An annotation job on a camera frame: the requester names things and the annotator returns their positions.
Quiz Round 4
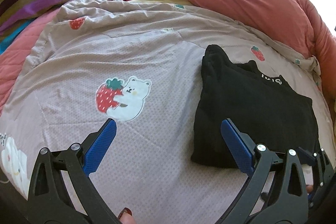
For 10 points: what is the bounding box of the black long-sleeve shirt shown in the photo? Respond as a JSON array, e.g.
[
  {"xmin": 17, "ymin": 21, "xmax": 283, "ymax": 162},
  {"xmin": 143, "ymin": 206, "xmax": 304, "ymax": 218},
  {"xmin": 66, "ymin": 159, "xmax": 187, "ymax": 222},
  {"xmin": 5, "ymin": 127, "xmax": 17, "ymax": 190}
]
[{"xmin": 191, "ymin": 45, "xmax": 321, "ymax": 168}]

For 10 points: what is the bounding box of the left hand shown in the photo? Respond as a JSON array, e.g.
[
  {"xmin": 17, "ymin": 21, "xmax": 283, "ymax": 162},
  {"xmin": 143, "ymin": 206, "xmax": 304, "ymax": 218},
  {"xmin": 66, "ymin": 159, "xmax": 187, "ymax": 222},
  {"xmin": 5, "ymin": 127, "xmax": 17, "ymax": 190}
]
[{"xmin": 118, "ymin": 207, "xmax": 136, "ymax": 224}]

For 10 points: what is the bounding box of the pink quilted bedsheet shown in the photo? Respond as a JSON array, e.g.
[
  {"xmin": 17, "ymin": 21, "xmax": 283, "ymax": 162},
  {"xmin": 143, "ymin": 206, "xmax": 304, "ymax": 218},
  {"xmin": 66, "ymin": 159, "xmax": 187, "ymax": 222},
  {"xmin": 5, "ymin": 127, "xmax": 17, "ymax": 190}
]
[{"xmin": 0, "ymin": 8, "xmax": 59, "ymax": 112}]

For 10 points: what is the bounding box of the pink duvet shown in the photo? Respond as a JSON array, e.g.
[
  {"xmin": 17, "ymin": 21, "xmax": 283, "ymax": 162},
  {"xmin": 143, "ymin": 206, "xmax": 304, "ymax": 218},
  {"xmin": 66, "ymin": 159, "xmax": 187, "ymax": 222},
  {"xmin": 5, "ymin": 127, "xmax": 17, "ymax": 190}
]
[{"xmin": 188, "ymin": 0, "xmax": 335, "ymax": 110}]

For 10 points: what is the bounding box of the beige strawberry bear quilt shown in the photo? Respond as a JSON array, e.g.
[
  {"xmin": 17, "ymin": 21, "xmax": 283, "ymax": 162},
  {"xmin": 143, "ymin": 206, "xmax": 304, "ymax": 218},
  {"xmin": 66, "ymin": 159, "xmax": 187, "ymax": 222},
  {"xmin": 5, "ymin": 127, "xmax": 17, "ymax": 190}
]
[{"xmin": 1, "ymin": 0, "xmax": 335, "ymax": 223}]

